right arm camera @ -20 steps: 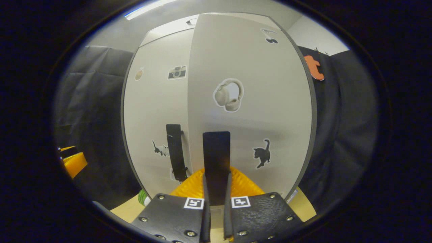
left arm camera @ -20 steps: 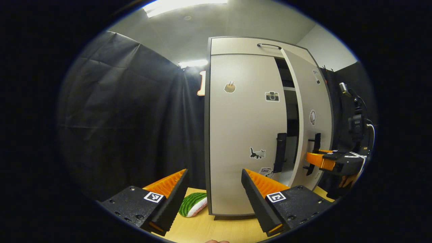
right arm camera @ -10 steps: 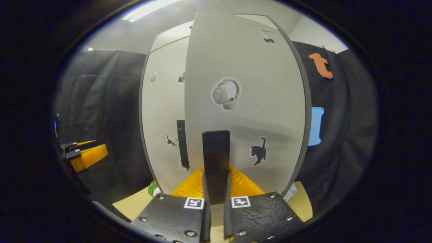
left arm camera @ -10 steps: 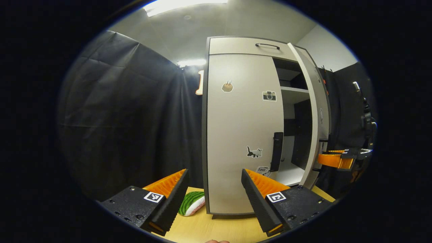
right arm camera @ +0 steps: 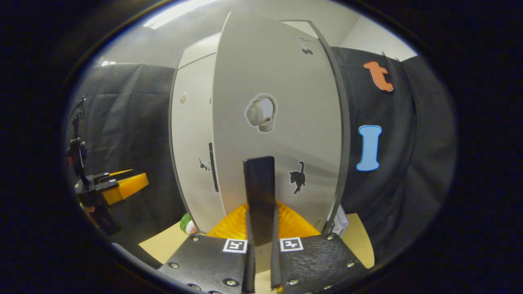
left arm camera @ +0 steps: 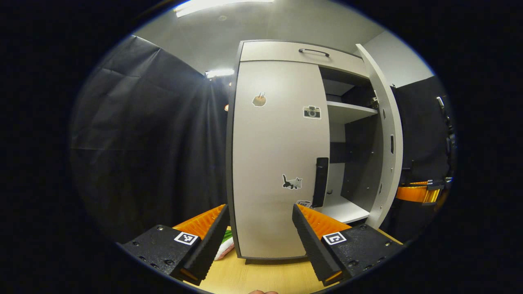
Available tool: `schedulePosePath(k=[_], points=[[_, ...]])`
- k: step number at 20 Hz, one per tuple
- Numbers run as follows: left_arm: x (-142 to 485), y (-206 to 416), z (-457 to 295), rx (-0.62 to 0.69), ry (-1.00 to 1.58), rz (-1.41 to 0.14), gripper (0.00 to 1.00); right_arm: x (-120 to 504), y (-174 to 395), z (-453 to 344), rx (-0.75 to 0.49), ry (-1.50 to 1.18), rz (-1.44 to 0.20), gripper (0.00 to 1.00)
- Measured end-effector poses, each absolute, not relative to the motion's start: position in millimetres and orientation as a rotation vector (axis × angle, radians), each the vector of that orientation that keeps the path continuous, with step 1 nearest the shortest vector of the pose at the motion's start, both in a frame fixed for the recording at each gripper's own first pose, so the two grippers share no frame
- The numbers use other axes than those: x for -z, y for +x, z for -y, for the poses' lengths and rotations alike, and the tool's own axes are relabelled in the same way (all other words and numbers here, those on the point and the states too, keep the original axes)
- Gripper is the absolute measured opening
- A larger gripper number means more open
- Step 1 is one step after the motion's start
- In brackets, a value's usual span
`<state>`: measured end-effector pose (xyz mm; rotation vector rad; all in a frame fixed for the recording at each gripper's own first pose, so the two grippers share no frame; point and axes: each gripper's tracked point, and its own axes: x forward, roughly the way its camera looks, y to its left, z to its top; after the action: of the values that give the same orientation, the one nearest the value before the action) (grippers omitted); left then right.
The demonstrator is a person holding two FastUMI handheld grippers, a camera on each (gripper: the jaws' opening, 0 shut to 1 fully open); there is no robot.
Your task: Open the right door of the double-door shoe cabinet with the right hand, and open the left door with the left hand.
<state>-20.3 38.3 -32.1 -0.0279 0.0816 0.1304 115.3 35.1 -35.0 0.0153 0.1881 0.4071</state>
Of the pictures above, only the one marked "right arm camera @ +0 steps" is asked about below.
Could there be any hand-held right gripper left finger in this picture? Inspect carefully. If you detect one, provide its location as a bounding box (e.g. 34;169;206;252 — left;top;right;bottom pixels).
157;203;256;294

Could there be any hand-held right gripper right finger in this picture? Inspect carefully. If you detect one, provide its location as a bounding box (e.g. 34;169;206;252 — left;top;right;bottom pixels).
270;201;368;294

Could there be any black door handle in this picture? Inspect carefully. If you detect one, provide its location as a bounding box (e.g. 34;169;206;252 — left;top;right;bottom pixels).
244;156;276;247
209;142;219;192

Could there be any beige cabinet door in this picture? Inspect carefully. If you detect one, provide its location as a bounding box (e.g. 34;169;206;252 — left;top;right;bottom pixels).
171;53;225;233
212;11;343;233

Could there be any double-door shoe cabinet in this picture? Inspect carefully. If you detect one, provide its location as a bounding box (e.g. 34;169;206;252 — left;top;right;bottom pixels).
169;20;352;234

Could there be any green and white ball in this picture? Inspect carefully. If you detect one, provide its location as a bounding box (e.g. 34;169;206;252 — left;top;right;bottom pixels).
180;212;199;235

